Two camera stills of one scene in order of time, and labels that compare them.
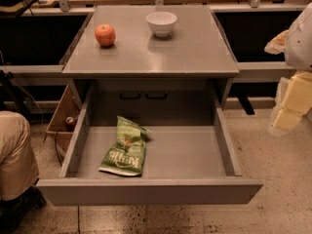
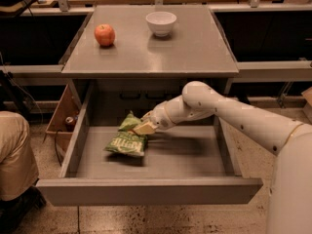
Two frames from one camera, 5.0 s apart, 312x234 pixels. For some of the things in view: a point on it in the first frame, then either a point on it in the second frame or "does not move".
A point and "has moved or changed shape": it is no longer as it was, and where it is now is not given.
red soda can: (70, 123) does not move
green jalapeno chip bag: (127, 155) has moved or changed shape
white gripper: (299, 46) -> (160, 116)
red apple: (105, 34) does not move
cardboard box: (64, 119) does not move
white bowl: (162, 22) does not move
